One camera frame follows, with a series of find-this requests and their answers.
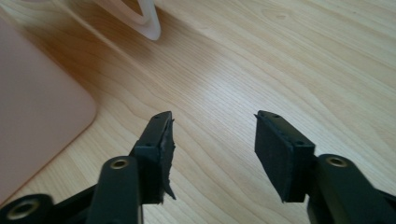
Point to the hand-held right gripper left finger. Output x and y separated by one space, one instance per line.
152 161

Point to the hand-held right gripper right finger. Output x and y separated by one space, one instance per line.
281 161

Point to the pink mat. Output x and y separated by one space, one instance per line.
34 118

